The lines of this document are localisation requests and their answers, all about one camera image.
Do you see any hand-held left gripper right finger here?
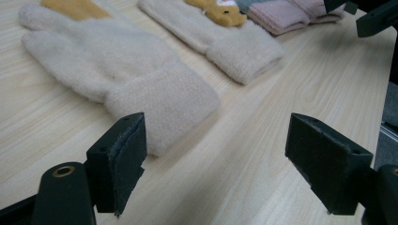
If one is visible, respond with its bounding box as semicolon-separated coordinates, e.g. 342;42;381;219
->
284;112;375;216

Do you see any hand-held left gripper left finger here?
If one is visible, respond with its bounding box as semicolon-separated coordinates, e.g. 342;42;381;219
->
85;112;148;218

